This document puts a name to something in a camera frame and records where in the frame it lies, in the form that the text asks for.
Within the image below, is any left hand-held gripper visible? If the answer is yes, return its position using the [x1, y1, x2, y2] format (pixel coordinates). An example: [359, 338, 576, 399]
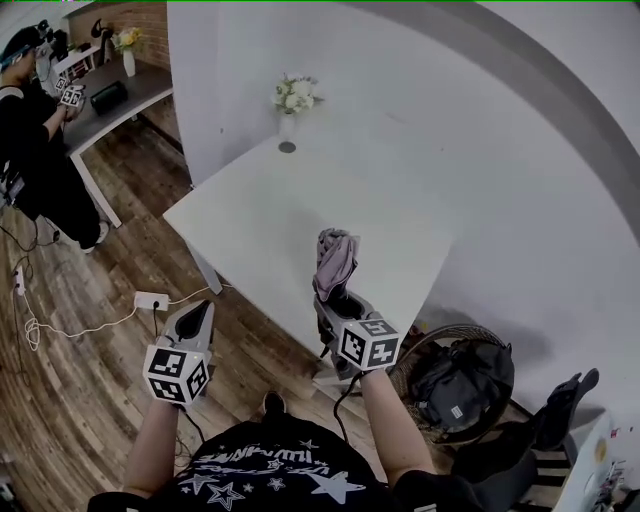
[142, 301, 217, 412]

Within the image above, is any black rectangular box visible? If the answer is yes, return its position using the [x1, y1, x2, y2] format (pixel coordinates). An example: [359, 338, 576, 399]
[88, 80, 130, 116]

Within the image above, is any person's right forearm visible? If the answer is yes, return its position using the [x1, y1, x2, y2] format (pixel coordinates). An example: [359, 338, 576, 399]
[357, 368, 437, 490]

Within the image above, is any black star print shirt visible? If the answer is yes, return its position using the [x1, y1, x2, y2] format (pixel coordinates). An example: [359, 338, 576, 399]
[87, 418, 484, 512]

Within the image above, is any person's black shoe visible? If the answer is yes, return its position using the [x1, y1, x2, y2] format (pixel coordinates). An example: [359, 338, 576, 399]
[261, 390, 287, 417]

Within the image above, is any yellow flower bouquet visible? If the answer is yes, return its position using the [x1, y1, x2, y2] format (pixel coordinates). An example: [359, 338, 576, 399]
[111, 26, 145, 55]

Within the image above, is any white power cable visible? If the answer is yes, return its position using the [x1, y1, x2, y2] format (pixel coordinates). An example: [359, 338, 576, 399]
[23, 283, 234, 352]

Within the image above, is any wicker basket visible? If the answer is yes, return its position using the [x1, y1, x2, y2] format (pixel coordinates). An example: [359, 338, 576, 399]
[388, 323, 517, 447]

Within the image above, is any black backpack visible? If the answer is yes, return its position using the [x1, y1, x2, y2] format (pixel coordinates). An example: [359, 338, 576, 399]
[407, 339, 516, 434]

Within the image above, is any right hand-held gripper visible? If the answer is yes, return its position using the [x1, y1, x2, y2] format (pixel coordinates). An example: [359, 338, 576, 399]
[313, 293, 402, 382]

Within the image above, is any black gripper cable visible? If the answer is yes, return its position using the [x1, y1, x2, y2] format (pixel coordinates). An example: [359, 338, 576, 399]
[331, 372, 363, 447]
[172, 408, 207, 474]

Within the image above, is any black desk lamp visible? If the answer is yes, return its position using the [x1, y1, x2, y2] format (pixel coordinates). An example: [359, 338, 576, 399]
[90, 17, 115, 66]

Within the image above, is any white desktop shelf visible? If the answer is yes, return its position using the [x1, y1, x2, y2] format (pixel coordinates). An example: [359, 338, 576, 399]
[52, 43, 105, 82]

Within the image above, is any pinkish grey umbrella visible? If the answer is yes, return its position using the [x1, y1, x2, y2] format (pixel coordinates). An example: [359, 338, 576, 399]
[312, 227, 363, 321]

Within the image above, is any grey desk with white legs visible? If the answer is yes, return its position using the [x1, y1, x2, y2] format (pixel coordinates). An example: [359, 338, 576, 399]
[49, 60, 174, 230]

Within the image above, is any person's left forearm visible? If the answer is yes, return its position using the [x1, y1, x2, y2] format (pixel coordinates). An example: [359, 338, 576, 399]
[122, 397, 190, 497]

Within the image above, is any small white vase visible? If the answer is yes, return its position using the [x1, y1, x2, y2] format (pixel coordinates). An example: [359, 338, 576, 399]
[277, 112, 300, 142]

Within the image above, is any white flower bouquet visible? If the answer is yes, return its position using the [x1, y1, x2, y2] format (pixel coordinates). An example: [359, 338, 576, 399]
[271, 72, 326, 117]

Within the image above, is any white power strip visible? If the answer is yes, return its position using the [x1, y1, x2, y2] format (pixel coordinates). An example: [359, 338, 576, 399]
[133, 290, 172, 310]

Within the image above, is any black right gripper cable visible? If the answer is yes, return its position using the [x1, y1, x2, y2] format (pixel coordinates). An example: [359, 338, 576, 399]
[331, 372, 363, 447]

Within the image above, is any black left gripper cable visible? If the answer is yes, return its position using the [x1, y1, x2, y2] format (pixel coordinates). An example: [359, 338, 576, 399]
[172, 408, 207, 474]

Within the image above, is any cluttered white side table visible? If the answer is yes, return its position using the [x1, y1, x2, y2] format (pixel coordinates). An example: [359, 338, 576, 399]
[560, 408, 640, 512]

